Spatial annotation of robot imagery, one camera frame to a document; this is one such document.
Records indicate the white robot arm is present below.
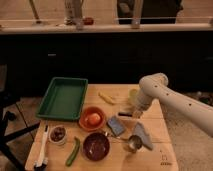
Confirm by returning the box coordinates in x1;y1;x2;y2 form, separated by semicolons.
133;73;213;137

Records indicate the orange bowl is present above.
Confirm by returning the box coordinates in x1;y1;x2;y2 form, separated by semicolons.
79;106;106;132

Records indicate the grey cloth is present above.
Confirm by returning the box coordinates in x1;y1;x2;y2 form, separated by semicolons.
133;122;153;150

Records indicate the green plastic cup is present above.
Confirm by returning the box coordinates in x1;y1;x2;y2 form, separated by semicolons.
129;89;138;104

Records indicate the red object on ledge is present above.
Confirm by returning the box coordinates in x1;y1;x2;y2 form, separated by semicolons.
83;17;94;25

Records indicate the white dish brush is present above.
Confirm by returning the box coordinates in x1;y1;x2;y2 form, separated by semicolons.
34;126;49;171

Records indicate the blue sponge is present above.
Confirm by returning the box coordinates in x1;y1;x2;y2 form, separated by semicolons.
107;116;125;136

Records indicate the dark red bowl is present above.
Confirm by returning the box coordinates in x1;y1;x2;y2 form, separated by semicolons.
83;133;110;161

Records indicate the orange fruit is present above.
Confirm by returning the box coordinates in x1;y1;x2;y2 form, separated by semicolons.
88;113;101;125

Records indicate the white cup with contents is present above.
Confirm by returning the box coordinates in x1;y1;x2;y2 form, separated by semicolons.
49;126;66;145

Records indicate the black office chair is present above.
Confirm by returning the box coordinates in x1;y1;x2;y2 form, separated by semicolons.
0;64;40;171

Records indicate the wooden felt eraser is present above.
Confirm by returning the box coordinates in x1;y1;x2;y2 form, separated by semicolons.
118;105;133;117

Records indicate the yellow banana toy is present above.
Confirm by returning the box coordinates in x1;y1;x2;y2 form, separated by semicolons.
98;92;116;105

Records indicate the metal measuring cup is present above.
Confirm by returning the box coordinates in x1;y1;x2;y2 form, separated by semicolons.
104;132;143;153

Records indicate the green plastic tray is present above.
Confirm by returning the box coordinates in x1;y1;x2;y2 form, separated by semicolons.
36;77;88;121

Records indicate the green cucumber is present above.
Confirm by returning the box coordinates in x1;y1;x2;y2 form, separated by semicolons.
65;137;80;167

